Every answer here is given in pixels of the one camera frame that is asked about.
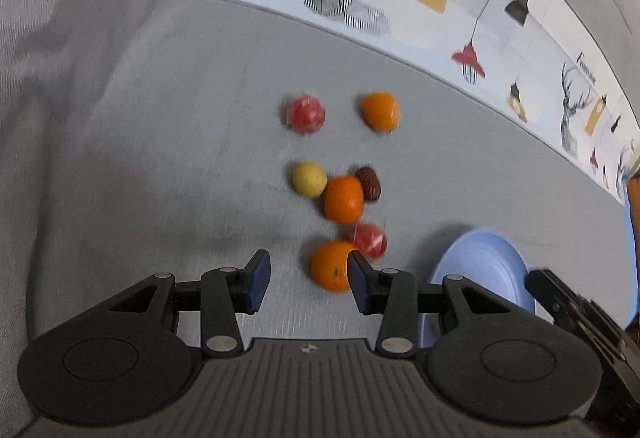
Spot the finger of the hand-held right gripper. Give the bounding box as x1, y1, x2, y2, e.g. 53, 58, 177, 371
525, 269, 596, 330

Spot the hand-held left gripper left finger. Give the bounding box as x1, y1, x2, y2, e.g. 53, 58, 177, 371
107, 249, 272, 359

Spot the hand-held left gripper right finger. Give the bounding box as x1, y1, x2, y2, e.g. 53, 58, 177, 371
347, 250, 507, 359

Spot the orange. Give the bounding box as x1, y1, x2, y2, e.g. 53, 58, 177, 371
310, 240, 359, 293
324, 176, 365, 225
361, 92, 402, 133

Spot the red fruit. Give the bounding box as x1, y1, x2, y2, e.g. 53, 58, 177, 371
347, 222, 389, 261
284, 94, 327, 135

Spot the light blue plate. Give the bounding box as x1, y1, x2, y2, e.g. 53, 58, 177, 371
419, 228, 539, 349

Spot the dark red date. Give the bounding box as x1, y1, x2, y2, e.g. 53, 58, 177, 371
354, 166, 382, 202

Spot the yellow round fruit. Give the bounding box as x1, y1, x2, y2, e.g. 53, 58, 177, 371
291, 161, 328, 197

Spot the grey bed sheet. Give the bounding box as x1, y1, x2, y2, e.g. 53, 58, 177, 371
30, 0, 636, 438

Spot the light grey quilt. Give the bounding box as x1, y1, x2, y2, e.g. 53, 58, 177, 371
0, 0, 196, 438

